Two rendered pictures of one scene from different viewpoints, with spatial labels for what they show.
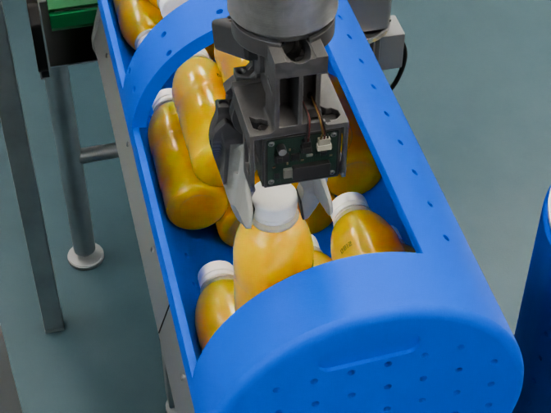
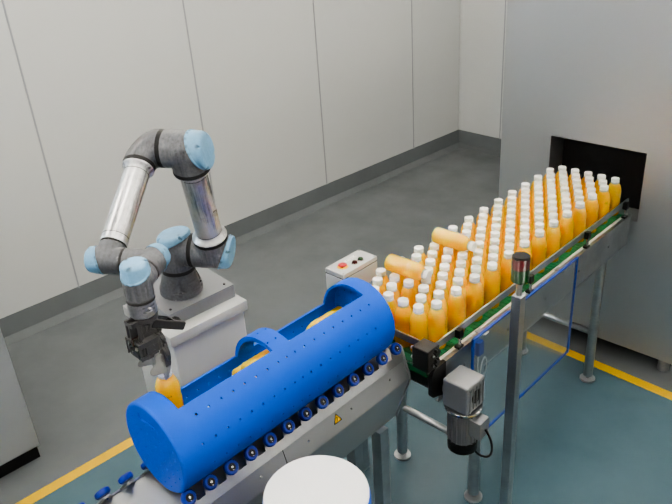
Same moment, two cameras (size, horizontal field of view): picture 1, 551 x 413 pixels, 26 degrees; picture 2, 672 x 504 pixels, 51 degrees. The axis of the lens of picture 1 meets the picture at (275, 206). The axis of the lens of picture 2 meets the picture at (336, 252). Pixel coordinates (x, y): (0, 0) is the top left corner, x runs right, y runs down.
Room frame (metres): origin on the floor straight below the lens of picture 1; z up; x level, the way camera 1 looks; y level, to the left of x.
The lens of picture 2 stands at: (0.30, -1.64, 2.43)
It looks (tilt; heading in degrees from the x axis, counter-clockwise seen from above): 27 degrees down; 59
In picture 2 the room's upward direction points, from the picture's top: 4 degrees counter-clockwise
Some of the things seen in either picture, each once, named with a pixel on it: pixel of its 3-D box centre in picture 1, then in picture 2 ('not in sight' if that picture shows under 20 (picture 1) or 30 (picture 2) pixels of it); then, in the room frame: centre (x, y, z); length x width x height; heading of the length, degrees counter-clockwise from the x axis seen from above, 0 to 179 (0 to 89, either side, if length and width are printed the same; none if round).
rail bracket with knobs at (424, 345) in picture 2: not in sight; (425, 356); (1.58, -0.05, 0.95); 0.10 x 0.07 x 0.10; 104
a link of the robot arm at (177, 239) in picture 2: not in sight; (177, 248); (0.94, 0.50, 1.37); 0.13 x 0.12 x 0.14; 138
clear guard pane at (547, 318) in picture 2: not in sight; (526, 346); (2.17, 0.02, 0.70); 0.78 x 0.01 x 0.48; 14
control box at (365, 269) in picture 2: not in sight; (351, 272); (1.62, 0.47, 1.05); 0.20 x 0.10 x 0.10; 14
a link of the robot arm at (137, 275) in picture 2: not in sight; (137, 280); (0.67, 0.00, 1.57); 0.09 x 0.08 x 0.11; 48
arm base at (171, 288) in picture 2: not in sight; (179, 277); (0.93, 0.51, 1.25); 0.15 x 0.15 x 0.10
